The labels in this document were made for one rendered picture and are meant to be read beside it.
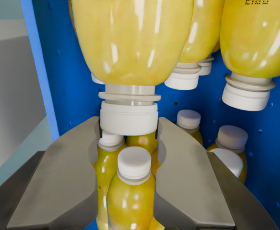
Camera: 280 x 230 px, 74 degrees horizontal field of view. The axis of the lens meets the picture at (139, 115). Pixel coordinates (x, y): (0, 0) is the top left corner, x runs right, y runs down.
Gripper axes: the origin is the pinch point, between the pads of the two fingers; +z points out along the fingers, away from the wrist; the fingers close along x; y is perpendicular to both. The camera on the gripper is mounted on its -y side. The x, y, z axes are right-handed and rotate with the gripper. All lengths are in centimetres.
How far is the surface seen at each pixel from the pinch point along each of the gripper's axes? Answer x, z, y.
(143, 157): 1.5, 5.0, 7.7
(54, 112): -7.4, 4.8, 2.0
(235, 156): 12.4, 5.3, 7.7
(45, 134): -70, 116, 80
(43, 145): -75, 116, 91
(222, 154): 11.0, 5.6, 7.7
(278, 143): 19.3, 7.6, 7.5
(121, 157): -0.9, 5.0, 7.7
